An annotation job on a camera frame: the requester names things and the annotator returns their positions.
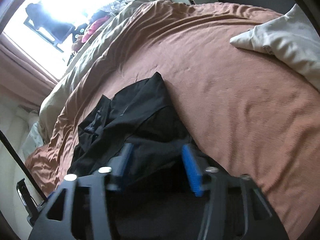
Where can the red plush toy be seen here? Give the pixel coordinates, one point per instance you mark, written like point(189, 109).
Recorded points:
point(93, 28)

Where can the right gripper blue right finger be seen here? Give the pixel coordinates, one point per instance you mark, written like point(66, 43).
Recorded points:
point(195, 164)

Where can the white pillow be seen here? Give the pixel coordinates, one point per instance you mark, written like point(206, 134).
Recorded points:
point(291, 38)

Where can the brown bed sheet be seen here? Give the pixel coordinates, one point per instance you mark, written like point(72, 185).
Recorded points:
point(248, 111)

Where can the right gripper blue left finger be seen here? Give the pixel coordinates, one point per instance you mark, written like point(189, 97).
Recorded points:
point(120, 175)

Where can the pink curtain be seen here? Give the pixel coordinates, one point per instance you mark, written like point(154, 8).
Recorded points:
point(22, 78)

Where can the black shirt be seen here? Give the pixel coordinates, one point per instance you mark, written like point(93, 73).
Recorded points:
point(158, 202)

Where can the beige duvet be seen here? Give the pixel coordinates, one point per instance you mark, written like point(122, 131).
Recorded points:
point(82, 62)

